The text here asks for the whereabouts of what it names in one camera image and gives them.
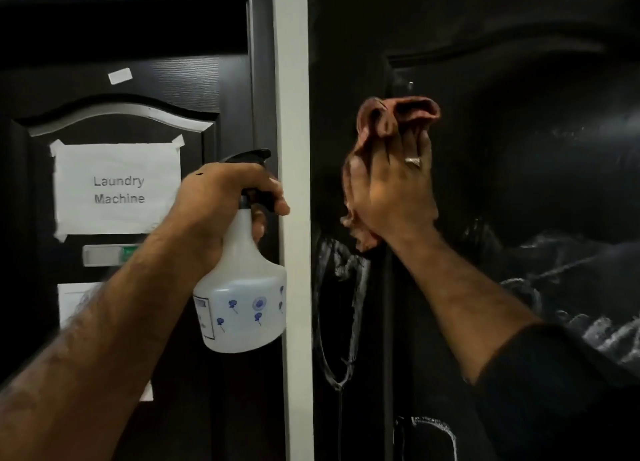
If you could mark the person's left hand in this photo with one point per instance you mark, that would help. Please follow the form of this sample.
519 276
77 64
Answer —
215 200

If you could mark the person's right hand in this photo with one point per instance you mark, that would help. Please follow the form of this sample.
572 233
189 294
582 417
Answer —
395 195

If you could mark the orange checked cloth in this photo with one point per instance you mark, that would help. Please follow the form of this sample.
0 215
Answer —
395 110

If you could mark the white spray bottle black trigger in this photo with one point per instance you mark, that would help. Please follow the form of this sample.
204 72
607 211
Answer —
245 325

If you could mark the black wooden door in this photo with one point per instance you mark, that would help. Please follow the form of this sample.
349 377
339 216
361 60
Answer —
525 150

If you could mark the person's left forearm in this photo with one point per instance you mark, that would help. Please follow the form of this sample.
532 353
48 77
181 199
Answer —
100 350

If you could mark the person's right forearm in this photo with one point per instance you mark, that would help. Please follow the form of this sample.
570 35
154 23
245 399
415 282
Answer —
460 305

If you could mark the black laundry room door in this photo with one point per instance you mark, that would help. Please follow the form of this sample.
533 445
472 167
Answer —
190 80

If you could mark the dark wooden side door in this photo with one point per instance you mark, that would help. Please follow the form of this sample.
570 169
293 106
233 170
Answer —
262 75

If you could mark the white taped paper sign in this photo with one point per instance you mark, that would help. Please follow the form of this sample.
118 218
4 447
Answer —
115 163

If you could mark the small blank white label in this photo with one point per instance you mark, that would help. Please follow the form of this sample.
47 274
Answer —
120 76

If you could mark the printed paper notice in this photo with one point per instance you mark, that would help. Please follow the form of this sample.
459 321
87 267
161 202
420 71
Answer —
72 300

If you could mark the black right sleeve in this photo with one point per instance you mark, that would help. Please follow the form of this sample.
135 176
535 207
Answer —
560 400

